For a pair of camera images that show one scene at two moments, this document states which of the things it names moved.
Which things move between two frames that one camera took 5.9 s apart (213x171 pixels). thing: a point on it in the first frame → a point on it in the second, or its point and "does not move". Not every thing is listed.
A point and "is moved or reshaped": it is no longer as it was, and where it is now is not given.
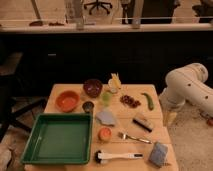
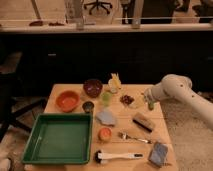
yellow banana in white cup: [114, 83] does not move
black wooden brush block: [143, 123] does not move
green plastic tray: [59, 138] does not move
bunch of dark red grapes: [128, 100] is moved or reshaped
